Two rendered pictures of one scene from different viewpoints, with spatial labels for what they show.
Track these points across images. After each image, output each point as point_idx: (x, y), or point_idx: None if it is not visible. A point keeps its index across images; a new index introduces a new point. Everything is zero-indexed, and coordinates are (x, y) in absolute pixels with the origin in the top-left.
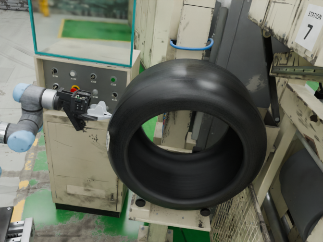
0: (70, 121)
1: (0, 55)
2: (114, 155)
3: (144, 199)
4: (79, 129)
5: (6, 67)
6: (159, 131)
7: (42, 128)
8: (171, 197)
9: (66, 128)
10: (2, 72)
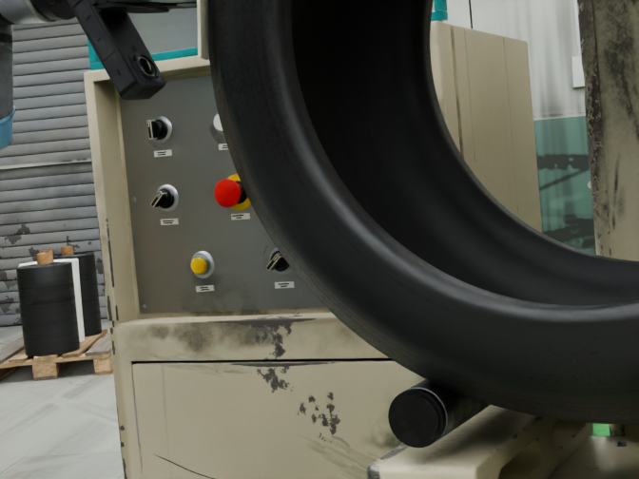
0: (219, 344)
1: (110, 422)
2: (229, 76)
3: (413, 335)
4: (130, 86)
5: (119, 451)
6: None
7: (4, 136)
8: (564, 305)
9: (204, 385)
10: (101, 465)
